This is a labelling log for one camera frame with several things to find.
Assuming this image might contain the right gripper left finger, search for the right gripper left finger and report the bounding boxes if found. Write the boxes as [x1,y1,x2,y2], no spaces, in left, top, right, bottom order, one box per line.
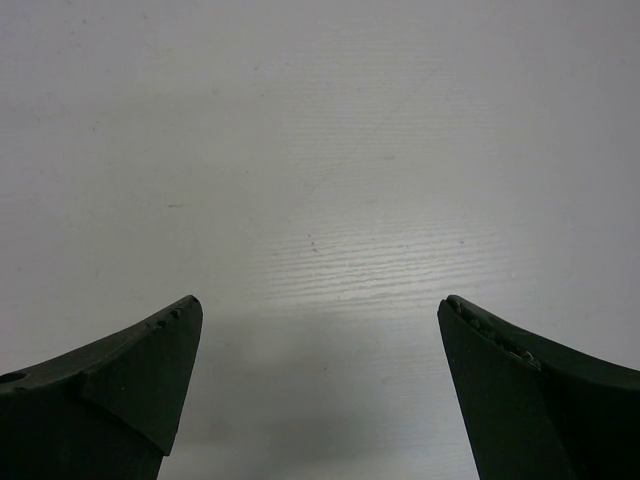
[1,295,203,479]

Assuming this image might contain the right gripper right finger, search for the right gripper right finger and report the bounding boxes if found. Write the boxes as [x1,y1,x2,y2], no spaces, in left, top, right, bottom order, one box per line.
[437,295,639,479]

